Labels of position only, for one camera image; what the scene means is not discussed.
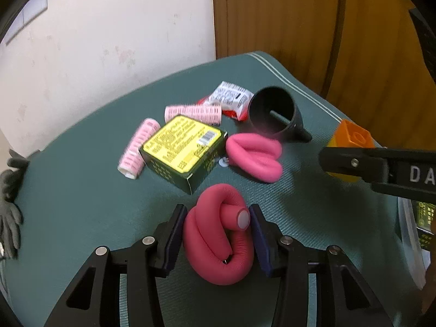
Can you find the red white snack packet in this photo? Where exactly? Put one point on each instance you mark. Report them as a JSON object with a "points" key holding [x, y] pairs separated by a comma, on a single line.
{"points": [[228, 97]]}

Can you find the pink hair roller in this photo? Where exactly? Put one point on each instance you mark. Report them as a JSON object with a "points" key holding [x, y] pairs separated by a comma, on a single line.
{"points": [[136, 150], [194, 113]]}

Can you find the orange yellow toy block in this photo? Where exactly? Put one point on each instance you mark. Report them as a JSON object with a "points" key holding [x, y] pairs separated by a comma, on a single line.
{"points": [[351, 134]]}

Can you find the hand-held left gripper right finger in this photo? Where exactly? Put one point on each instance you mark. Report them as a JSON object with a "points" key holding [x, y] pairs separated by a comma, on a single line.
{"points": [[260, 243]]}

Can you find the pink foam curler rod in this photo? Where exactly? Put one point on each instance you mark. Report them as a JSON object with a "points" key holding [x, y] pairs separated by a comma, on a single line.
{"points": [[204, 218], [252, 143]]}

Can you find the black funnel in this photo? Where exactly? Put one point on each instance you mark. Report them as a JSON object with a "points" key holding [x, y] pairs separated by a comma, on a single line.
{"points": [[269, 107]]}

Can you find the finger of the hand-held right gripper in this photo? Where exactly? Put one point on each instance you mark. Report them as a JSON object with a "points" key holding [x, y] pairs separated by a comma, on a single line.
{"points": [[340, 161]]}

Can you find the grey work glove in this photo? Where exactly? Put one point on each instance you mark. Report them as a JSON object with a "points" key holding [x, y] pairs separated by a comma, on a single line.
{"points": [[10, 218]]}

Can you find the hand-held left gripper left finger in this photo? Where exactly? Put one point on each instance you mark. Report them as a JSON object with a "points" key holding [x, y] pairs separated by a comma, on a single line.
{"points": [[173, 240]]}

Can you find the wooden cabinet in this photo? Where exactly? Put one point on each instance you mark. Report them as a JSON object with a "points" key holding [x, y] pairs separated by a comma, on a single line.
{"points": [[289, 24]]}

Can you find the small white cap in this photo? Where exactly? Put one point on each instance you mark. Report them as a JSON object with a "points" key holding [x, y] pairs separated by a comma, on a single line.
{"points": [[223, 162]]}

